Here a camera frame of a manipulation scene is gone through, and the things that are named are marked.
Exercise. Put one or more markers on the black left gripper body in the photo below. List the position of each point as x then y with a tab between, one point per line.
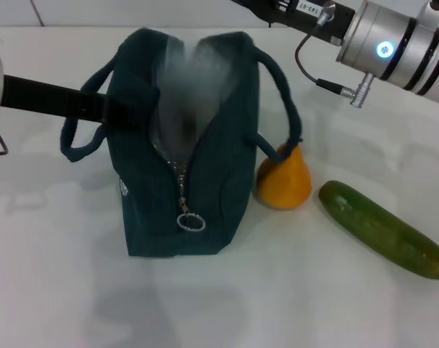
53	99

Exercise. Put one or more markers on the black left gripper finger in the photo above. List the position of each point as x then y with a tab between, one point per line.
130	114

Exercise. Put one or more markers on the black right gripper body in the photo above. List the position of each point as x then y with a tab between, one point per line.
295	14

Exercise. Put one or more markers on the dark teal insulated lunch bag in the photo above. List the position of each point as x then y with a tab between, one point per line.
212	181

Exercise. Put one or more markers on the orange yellow pear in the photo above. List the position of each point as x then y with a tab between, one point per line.
288	185

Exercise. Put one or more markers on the green cucumber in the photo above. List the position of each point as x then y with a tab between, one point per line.
379	228

